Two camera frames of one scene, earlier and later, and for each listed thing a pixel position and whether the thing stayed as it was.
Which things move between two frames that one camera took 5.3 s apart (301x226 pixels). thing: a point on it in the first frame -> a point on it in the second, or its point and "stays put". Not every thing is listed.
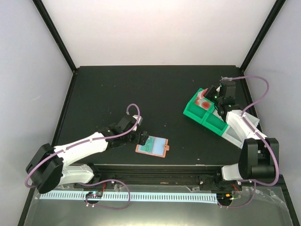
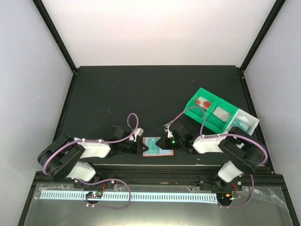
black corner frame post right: (262, 33) stays put
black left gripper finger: (143, 134) -> (141, 144)
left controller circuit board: (94, 194) stays put
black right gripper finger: (210, 95) -> (162, 143)
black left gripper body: (134, 140) -> (129, 149)
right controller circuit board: (225, 197) stays put
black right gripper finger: (213, 89) -> (162, 140)
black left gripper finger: (142, 140) -> (144, 148)
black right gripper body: (219, 100) -> (178, 143)
